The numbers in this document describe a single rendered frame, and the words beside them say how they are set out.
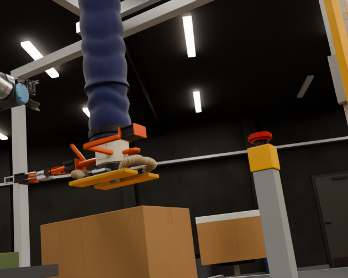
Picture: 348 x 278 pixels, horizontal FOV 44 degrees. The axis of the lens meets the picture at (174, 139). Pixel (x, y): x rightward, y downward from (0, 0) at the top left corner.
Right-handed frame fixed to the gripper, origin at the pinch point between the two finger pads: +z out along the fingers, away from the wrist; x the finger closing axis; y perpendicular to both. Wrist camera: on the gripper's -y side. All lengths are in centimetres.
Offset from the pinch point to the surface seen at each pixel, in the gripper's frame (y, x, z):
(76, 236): 18, -72, 2
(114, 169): 35, -43, 11
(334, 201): -9, -7, 923
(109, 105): 32.8, -10.0, 14.0
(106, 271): 34, -88, 2
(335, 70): 130, 9, 108
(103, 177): 31, -46, 8
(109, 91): 33.5, -2.6, 14.1
